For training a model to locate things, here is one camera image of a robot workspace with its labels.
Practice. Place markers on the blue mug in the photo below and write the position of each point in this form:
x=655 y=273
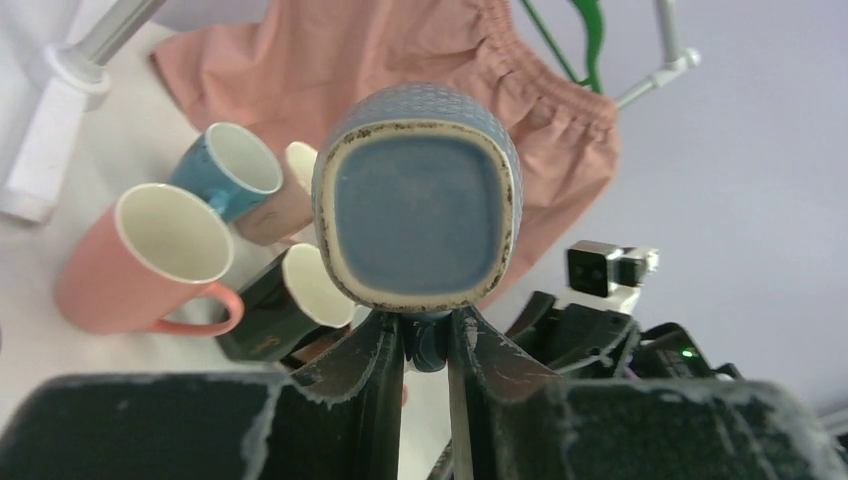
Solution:
x=229 y=168

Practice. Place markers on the black mug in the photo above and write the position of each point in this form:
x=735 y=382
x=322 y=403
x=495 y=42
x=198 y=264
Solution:
x=290 y=304

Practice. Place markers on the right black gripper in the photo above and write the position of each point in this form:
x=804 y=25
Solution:
x=575 y=341

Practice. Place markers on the green hanger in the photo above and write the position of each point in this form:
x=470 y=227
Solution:
x=593 y=24

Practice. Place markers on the pink shorts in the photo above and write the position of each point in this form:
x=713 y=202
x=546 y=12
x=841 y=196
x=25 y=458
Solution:
x=291 y=76

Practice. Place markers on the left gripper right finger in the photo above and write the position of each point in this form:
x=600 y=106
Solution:
x=513 y=418

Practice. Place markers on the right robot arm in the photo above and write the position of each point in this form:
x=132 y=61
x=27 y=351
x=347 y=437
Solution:
x=667 y=351

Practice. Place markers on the salmon pink mug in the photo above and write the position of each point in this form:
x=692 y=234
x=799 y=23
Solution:
x=155 y=249

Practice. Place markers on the light pink mug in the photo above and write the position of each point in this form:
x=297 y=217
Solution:
x=289 y=210

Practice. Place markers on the grey-blue mug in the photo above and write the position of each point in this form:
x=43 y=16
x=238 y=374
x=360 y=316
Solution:
x=417 y=201

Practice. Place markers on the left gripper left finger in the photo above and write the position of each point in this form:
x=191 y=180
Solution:
x=337 y=417

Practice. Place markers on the metal clothes rack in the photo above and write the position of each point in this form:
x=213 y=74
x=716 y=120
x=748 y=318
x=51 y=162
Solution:
x=71 y=78

